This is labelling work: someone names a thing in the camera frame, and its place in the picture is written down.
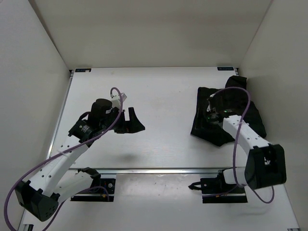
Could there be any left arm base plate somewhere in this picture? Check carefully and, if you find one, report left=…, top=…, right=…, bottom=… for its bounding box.
left=70, top=174, right=116, bottom=202

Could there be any left blue table label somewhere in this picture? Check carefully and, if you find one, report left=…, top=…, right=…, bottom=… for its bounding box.
left=75, top=68, right=91, bottom=73

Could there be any blue table label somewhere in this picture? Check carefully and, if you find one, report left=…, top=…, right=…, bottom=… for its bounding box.
left=217, top=66, right=234, bottom=71
left=75, top=68, right=91, bottom=73

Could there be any black pleated skirt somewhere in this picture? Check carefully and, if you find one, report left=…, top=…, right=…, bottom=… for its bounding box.
left=191, top=87, right=267, bottom=147

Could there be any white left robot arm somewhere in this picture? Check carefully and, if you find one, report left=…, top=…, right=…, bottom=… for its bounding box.
left=14, top=96, right=145, bottom=222

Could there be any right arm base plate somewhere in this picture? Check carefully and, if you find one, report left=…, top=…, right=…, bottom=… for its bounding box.
left=188, top=170, right=248, bottom=204

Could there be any aluminium table rail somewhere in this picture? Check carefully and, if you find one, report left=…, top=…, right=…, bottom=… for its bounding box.
left=68, top=167, right=246, bottom=175

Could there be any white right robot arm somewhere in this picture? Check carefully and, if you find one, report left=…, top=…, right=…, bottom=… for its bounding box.
left=206, top=93, right=287, bottom=193

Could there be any right blue table label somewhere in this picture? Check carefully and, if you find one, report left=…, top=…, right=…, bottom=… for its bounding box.
left=217, top=66, right=234, bottom=71

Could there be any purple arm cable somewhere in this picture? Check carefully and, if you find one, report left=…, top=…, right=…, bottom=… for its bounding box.
left=209, top=87, right=275, bottom=204
left=4, top=87, right=124, bottom=230

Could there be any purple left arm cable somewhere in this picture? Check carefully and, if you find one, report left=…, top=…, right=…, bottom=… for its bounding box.
left=4, top=87, right=124, bottom=230

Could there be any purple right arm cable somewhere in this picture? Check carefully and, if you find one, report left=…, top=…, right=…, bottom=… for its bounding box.
left=209, top=87, right=275, bottom=204

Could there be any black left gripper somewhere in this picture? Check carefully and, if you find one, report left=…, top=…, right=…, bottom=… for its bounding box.
left=103, top=104, right=147, bottom=130

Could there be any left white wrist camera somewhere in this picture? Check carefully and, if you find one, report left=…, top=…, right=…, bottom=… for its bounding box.
left=111, top=93, right=127, bottom=108

